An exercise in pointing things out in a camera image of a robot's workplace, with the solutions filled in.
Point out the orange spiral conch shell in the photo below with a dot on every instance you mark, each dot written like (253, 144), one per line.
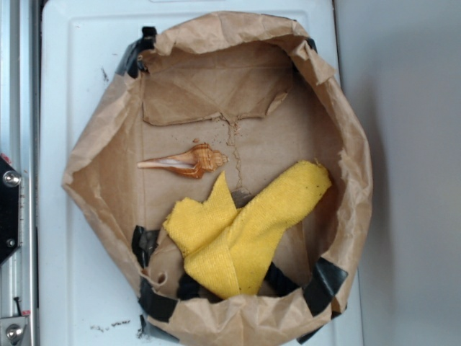
(193, 163)

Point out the yellow microfiber cloth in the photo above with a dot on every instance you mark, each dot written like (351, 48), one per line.
(228, 250)

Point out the brown paper bag tray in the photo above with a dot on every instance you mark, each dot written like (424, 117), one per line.
(253, 87)

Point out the white plastic board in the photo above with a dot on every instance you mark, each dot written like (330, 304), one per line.
(84, 298)

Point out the black metal bracket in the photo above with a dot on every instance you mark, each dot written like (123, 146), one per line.
(9, 210)

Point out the aluminium frame rail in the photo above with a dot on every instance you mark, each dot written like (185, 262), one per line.
(19, 52)

